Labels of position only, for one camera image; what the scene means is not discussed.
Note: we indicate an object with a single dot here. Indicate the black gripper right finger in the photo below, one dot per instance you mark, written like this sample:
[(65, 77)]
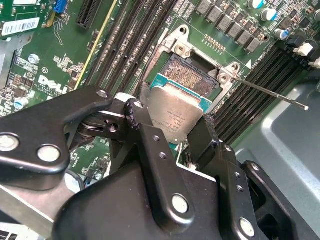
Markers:
[(232, 200)]

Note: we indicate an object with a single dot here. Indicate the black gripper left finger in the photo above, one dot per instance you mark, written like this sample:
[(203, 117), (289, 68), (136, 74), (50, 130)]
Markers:
[(50, 120)]

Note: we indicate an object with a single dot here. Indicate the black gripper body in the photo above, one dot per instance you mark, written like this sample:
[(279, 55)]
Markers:
[(112, 207)]

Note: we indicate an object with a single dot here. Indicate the silver CPU with green rim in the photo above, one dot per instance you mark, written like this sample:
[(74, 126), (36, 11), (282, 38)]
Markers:
[(175, 110)]

